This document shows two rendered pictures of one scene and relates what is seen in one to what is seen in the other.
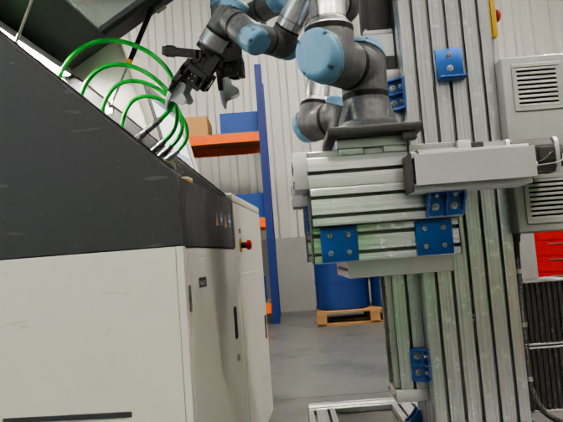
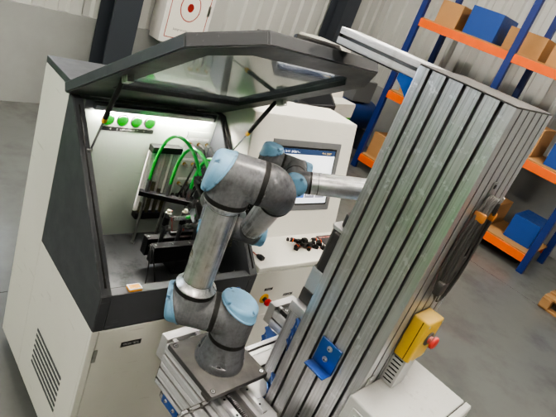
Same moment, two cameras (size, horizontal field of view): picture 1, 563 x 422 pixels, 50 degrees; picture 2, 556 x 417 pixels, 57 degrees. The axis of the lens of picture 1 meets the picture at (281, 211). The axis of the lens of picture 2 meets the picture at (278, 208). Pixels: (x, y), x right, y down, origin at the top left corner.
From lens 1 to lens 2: 174 cm
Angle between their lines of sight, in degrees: 46
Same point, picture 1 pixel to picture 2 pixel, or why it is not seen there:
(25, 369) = (45, 318)
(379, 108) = (211, 357)
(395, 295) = not seen: outside the picture
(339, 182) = (174, 374)
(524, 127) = not seen: outside the picture
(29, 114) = (74, 201)
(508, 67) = (351, 406)
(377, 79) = (222, 337)
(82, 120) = (86, 226)
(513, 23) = not seen: outside the picture
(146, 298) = (76, 339)
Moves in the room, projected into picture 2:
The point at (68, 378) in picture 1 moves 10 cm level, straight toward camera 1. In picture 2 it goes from (53, 337) to (32, 350)
